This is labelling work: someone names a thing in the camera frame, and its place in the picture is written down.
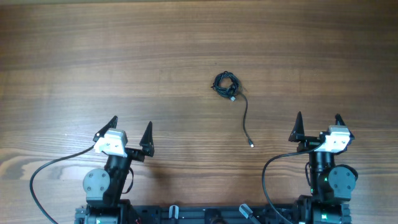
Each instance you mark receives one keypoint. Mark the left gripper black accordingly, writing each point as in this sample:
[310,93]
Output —
[137,155]

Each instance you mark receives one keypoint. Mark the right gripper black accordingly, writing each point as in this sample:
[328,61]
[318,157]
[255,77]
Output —
[311,140]

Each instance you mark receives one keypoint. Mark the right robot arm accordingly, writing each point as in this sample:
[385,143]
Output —
[331,185]

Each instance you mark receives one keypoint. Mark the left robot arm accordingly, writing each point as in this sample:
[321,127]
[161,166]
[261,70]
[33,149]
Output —
[104,187]

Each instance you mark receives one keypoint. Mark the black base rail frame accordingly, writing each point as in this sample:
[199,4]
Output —
[283,213]

